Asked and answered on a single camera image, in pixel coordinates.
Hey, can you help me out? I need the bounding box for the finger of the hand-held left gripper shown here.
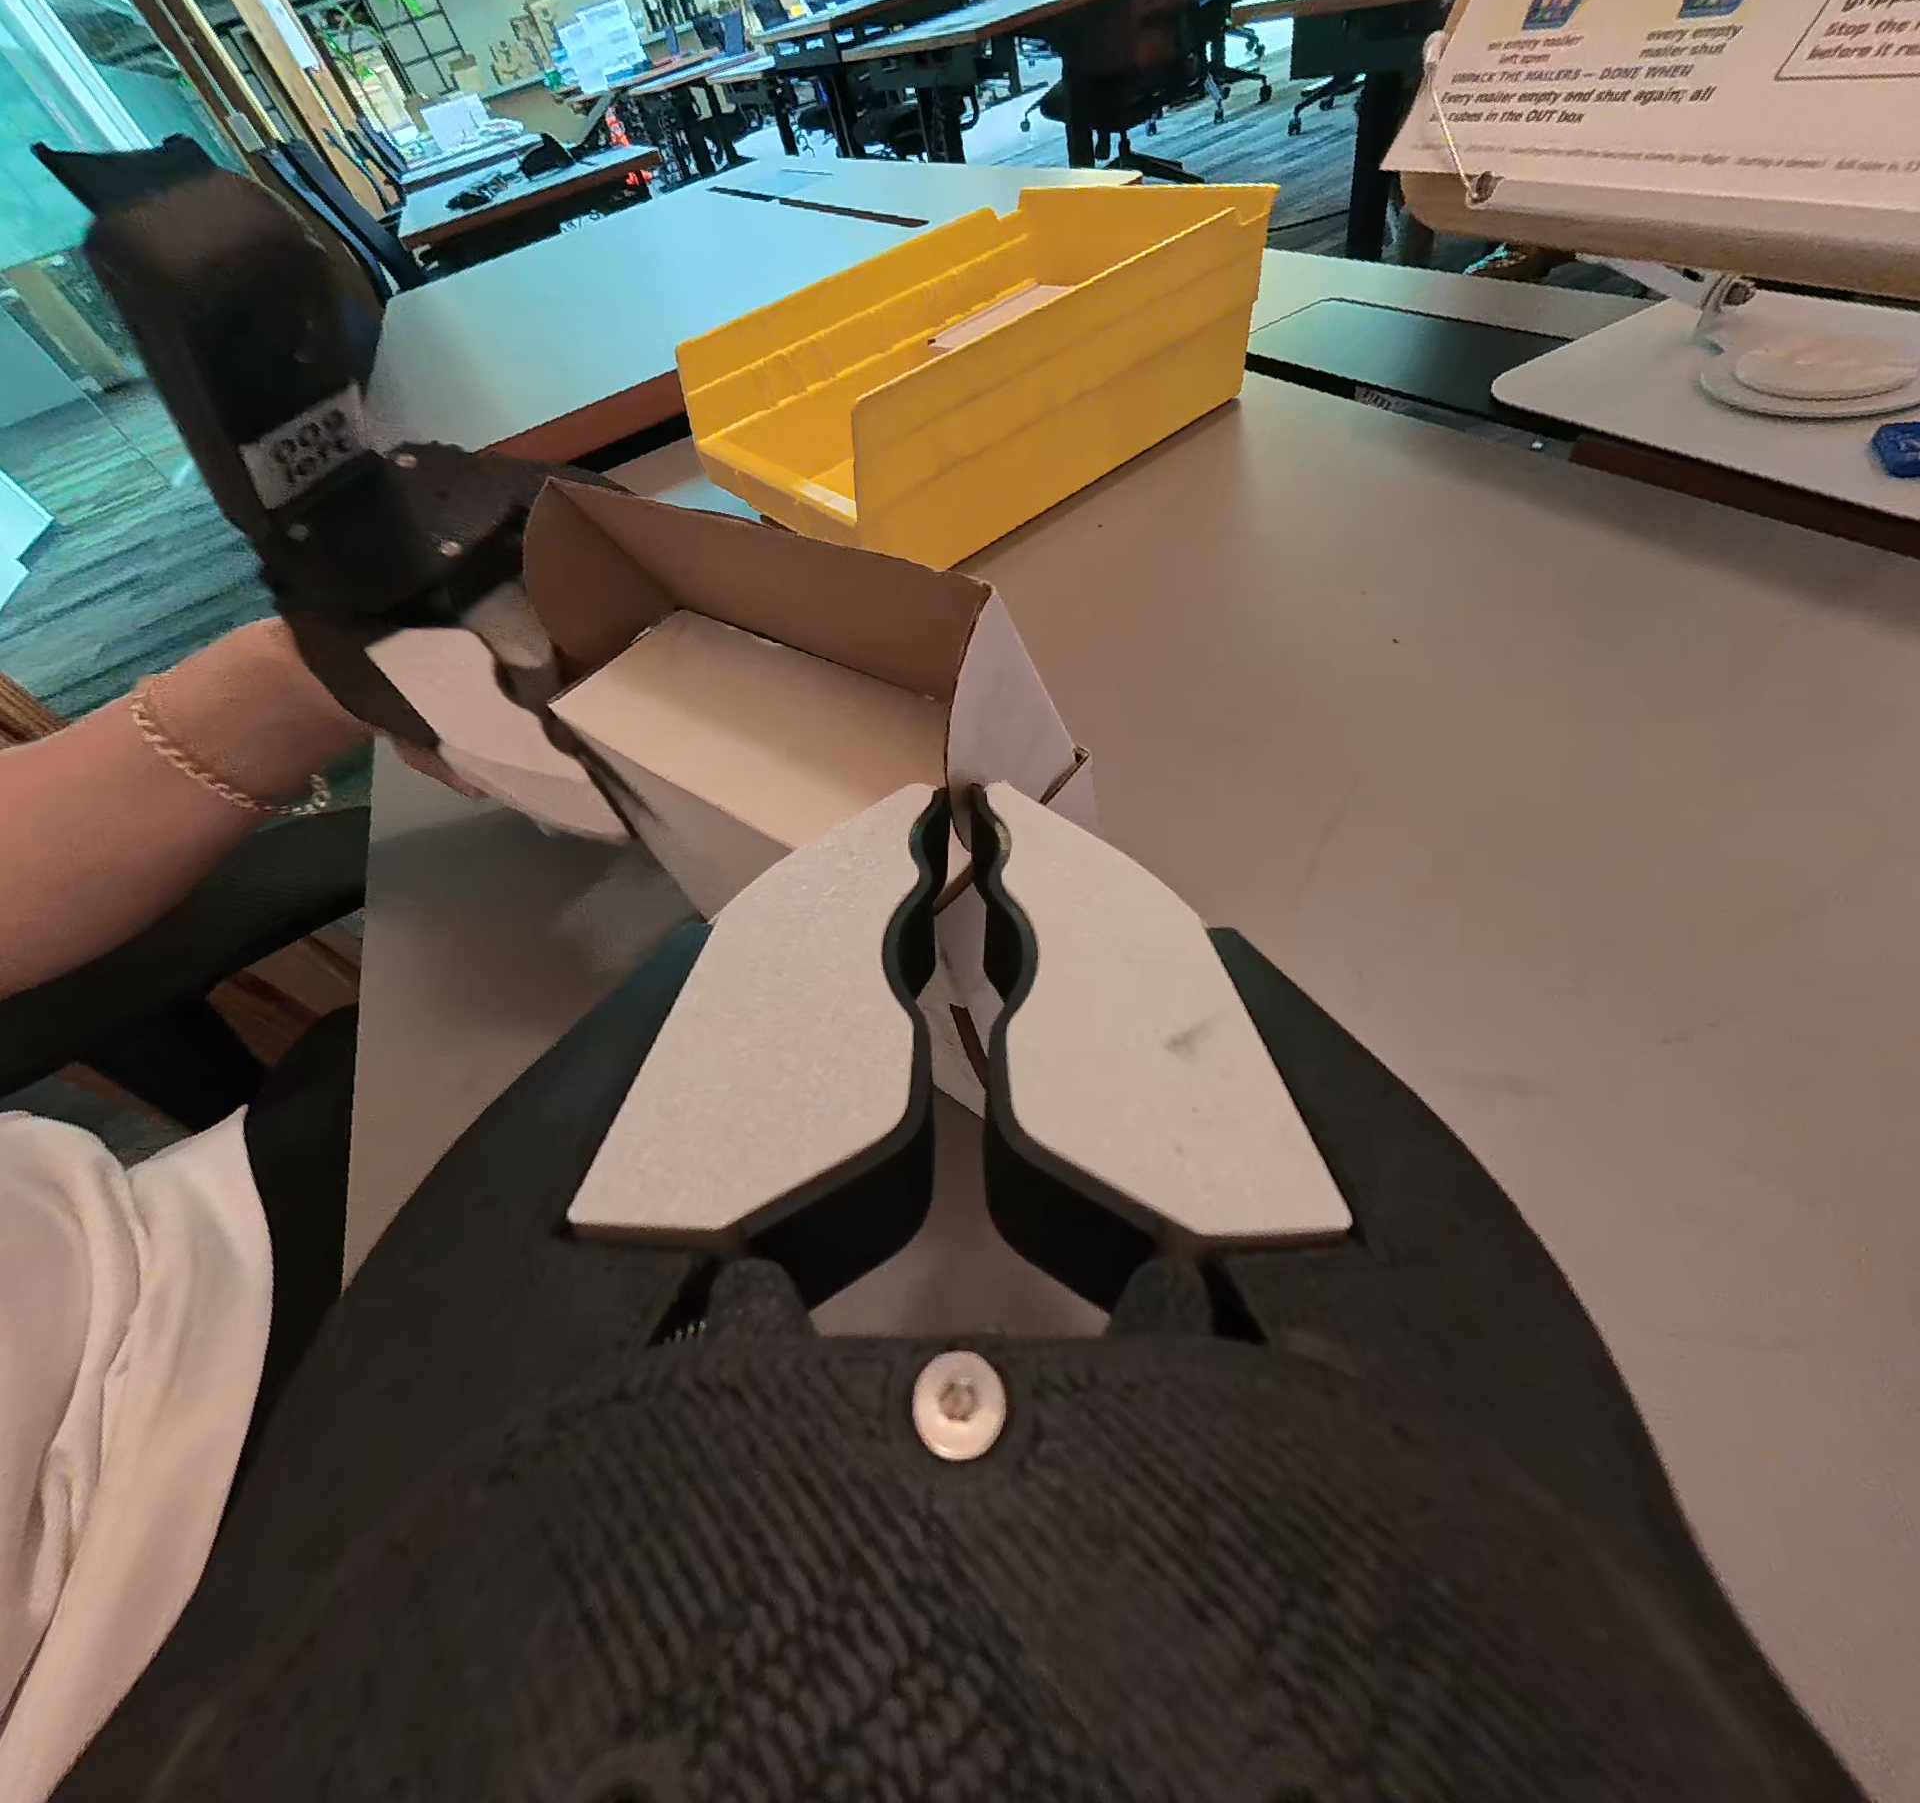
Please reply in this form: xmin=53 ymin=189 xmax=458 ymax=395
xmin=470 ymin=583 xmax=666 ymax=848
xmin=365 ymin=622 xmax=637 ymax=845

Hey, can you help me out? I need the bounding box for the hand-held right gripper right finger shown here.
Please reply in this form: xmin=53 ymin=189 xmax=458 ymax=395
xmin=964 ymin=779 xmax=1359 ymax=1302

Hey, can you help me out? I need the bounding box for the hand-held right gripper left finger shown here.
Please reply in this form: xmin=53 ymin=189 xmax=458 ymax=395
xmin=567 ymin=784 xmax=958 ymax=1302

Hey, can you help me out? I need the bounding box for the white cardboard mailer box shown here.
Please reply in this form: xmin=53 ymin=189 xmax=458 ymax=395
xmin=927 ymin=280 xmax=1083 ymax=354
xmin=517 ymin=476 xmax=1103 ymax=1122

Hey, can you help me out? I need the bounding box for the yellow plastic bin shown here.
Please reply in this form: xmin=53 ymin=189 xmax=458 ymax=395
xmin=675 ymin=184 xmax=1280 ymax=567

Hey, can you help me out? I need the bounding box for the person's left forearm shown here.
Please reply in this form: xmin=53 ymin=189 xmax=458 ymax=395
xmin=0 ymin=677 xmax=332 ymax=1001

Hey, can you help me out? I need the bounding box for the person's left hand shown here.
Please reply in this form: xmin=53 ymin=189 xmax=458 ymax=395
xmin=140 ymin=615 xmax=498 ymax=807

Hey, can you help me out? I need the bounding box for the person's white shirt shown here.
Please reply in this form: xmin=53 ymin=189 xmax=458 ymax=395
xmin=0 ymin=1106 xmax=278 ymax=1803

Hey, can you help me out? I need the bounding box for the row of wooden office desks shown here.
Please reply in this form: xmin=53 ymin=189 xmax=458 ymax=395
xmin=398 ymin=0 xmax=1488 ymax=260

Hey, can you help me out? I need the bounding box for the white round disc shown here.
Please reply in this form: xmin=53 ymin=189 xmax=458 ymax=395
xmin=1702 ymin=333 xmax=1920 ymax=417

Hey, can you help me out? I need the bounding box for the printed instruction sheet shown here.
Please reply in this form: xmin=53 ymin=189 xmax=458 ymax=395
xmin=1380 ymin=0 xmax=1920 ymax=208

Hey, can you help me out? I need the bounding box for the gold chain bracelet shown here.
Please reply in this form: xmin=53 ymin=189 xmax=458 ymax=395
xmin=127 ymin=675 xmax=336 ymax=819

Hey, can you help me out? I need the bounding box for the black desk cable cover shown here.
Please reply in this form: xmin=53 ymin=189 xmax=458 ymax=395
xmin=1254 ymin=296 xmax=1653 ymax=432

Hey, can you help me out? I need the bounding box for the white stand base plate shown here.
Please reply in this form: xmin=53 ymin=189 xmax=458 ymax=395
xmin=1493 ymin=290 xmax=1920 ymax=502

